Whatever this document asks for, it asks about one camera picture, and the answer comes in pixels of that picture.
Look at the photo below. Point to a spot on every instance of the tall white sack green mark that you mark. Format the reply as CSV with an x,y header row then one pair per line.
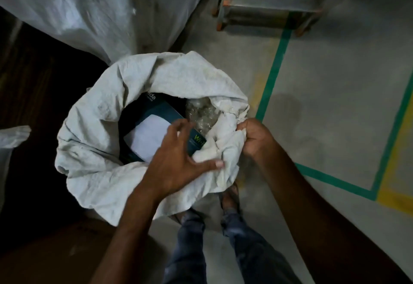
x,y
80,9

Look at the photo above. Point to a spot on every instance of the brown cardboard box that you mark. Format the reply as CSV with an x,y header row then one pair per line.
x,y
48,254

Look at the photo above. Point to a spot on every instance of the clear bubble wrap packet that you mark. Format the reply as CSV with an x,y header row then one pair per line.
x,y
201,112

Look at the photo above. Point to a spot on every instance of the dark wooden panel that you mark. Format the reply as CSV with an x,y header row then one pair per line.
x,y
38,83

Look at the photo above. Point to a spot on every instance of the person's right foot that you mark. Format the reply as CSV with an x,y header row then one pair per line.
x,y
229,196

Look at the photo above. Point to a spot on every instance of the person's left hand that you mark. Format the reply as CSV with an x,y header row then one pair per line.
x,y
174,164

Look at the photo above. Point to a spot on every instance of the person's right forearm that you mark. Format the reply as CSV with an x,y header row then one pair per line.
x,y
322,229

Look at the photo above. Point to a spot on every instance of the white woven sack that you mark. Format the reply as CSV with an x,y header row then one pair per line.
x,y
96,116

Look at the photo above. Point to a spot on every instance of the person's leg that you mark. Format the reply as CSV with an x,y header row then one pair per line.
x,y
187,254
258,254

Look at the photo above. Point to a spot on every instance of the person's right hand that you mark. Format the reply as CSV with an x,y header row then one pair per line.
x,y
259,138

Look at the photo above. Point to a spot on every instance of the large white sack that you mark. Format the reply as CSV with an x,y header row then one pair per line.
x,y
9,138

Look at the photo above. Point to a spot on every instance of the person's left leg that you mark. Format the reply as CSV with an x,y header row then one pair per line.
x,y
187,254

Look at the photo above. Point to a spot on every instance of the person's left forearm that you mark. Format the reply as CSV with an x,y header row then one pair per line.
x,y
129,245

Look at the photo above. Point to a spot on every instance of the person's right leg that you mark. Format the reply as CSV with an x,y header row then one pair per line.
x,y
258,254

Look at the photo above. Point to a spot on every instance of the dark box white label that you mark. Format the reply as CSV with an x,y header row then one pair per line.
x,y
145,112

